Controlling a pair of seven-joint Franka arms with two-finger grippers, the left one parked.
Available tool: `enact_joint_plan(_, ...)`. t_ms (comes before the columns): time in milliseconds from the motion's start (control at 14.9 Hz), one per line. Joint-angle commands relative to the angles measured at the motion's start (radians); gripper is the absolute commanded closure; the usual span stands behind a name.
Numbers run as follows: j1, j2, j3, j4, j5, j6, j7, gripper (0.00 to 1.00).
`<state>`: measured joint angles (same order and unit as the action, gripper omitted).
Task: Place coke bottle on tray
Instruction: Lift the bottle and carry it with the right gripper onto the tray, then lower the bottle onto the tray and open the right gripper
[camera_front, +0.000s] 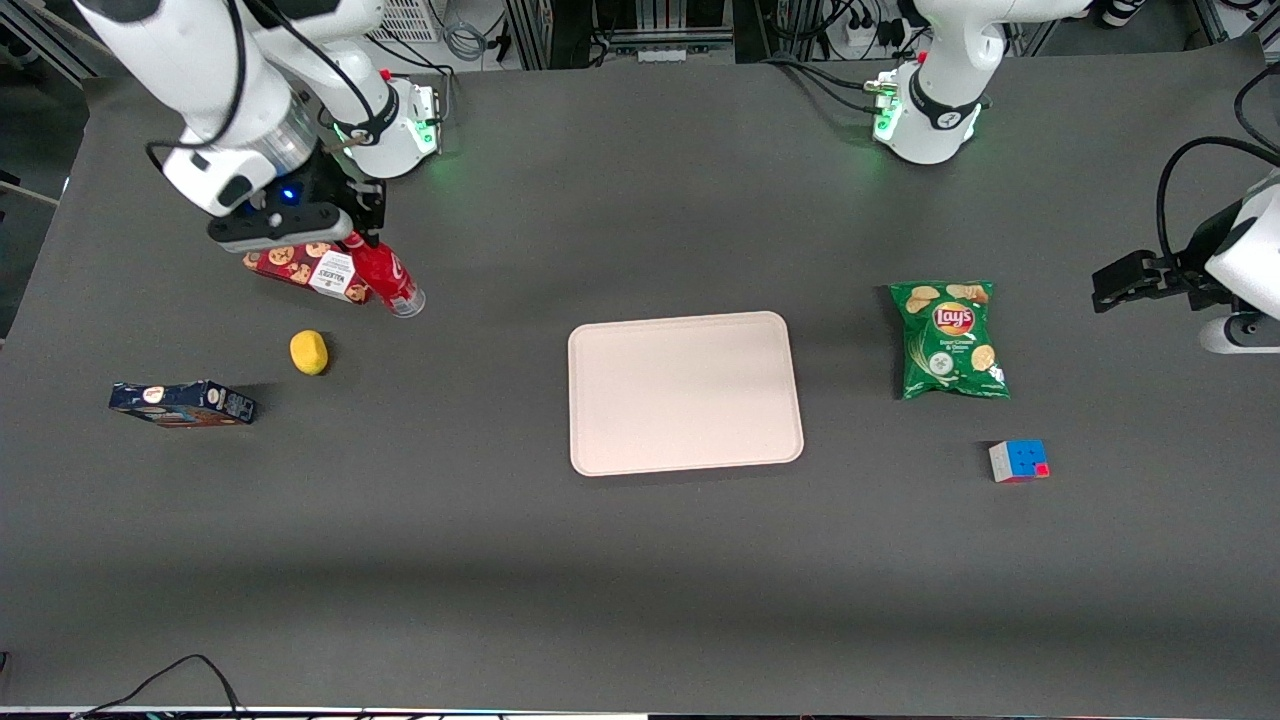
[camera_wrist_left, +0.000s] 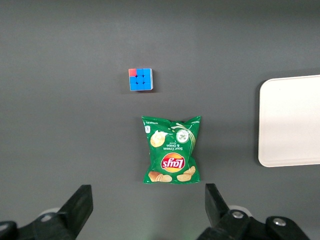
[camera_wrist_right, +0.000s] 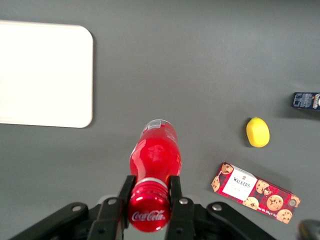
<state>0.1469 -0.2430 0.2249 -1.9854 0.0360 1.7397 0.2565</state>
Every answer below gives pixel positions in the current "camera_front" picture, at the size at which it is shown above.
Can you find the beige plastic tray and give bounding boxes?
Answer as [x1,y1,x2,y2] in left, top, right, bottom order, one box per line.
[567,311,805,478]

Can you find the black right base cable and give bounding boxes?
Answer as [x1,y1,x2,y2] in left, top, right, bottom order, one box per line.
[365,35,456,131]

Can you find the green Lay's chips bag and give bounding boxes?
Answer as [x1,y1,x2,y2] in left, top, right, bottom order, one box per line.
[889,281,1011,401]

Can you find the white vented box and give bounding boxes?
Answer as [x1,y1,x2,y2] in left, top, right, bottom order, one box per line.
[368,0,446,44]

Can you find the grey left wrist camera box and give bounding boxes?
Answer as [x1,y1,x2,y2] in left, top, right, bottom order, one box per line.
[1198,312,1280,354]

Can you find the grey coiled cable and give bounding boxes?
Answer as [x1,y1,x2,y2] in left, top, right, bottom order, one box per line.
[440,18,493,63]

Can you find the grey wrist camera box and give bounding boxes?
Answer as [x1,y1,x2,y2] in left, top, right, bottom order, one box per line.
[207,203,354,253]
[1198,312,1280,354]

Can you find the black left base cables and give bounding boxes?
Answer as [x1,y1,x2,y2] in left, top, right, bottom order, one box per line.
[762,55,901,113]

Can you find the yellow lemon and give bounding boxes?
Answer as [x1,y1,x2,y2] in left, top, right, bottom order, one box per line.
[290,330,330,377]

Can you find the white power strip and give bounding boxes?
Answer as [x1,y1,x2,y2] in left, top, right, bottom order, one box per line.
[838,18,909,53]

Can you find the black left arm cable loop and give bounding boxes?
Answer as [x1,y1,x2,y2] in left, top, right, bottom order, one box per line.
[1156,136,1280,273]

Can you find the red cookie box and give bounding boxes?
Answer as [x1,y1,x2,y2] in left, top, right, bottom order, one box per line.
[243,242,374,306]

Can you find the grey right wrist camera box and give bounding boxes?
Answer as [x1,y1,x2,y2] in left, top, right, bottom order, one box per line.
[207,203,354,253]

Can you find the black cable on table edge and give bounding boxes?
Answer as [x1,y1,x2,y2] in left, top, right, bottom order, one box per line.
[70,654,251,720]

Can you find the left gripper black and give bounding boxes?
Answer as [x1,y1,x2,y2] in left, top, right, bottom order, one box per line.
[1092,205,1246,313]

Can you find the dark blue snack box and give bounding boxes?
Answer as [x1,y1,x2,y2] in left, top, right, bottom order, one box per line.
[110,380,258,429]

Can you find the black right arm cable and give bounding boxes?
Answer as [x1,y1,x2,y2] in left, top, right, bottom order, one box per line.
[145,0,251,177]

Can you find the Rubik's cube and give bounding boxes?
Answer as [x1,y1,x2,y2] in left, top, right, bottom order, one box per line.
[989,439,1051,484]

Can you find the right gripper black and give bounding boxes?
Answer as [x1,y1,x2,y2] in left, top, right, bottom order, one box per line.
[240,140,386,247]

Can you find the red coke bottle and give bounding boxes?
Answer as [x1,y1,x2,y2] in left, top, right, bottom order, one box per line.
[349,233,427,319]

